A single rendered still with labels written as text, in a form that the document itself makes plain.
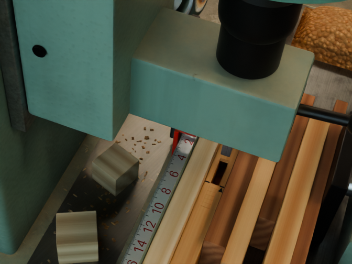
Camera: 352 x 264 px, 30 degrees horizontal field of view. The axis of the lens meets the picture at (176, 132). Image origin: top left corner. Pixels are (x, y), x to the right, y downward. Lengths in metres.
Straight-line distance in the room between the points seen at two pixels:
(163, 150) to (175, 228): 0.25
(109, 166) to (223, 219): 0.21
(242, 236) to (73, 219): 0.21
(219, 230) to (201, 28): 0.17
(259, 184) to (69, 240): 0.21
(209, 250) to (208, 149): 0.10
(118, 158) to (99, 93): 0.25
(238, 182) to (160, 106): 0.11
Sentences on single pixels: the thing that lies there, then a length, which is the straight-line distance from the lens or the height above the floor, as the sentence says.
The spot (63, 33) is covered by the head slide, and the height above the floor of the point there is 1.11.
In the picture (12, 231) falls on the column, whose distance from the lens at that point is 0.69.
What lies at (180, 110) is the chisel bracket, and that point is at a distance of 0.54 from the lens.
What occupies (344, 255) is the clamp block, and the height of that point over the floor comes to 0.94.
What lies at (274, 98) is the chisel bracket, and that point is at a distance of 0.51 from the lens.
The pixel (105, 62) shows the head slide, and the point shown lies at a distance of 0.48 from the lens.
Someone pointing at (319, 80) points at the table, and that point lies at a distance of 0.78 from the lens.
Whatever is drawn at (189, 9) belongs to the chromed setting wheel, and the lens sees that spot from 0.67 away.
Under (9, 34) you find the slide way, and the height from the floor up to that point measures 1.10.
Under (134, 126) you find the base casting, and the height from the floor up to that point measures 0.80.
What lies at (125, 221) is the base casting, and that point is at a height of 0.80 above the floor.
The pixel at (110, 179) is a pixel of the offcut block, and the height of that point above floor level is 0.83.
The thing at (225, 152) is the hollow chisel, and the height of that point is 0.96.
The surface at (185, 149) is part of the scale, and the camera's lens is 0.61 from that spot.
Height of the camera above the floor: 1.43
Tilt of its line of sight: 50 degrees down
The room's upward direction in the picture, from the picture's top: 7 degrees clockwise
